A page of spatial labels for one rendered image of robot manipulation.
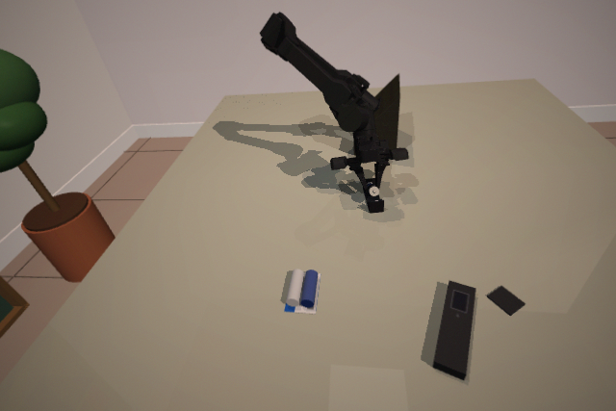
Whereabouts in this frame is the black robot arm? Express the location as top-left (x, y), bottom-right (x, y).
top-left (260, 13), bottom-right (389, 164)

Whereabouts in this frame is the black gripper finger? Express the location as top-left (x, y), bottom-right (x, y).
top-left (349, 167), bottom-right (368, 193)
top-left (374, 164), bottom-right (390, 189)

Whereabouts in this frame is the black and blue battery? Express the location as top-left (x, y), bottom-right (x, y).
top-left (367, 184), bottom-right (379, 196)

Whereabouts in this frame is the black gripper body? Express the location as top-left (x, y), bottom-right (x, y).
top-left (330, 129), bottom-right (409, 170)

